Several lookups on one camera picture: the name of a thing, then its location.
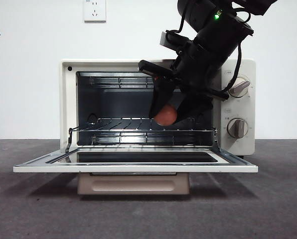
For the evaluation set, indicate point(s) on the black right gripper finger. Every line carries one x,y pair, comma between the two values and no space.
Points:
193,104
161,94

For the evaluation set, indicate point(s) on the brown egg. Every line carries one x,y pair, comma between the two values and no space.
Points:
166,115

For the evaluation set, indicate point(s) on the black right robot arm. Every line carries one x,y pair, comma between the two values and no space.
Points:
213,32

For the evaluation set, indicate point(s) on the temperature knob with beige grip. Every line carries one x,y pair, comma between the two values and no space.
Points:
239,87

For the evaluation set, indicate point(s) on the timer knob with beige grip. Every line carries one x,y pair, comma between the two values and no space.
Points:
237,128

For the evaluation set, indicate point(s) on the cream toaster oven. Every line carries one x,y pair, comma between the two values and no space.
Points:
238,144

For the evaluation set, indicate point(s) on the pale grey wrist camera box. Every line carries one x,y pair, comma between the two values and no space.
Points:
163,39

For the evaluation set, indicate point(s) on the white wall socket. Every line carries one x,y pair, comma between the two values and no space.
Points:
94,11

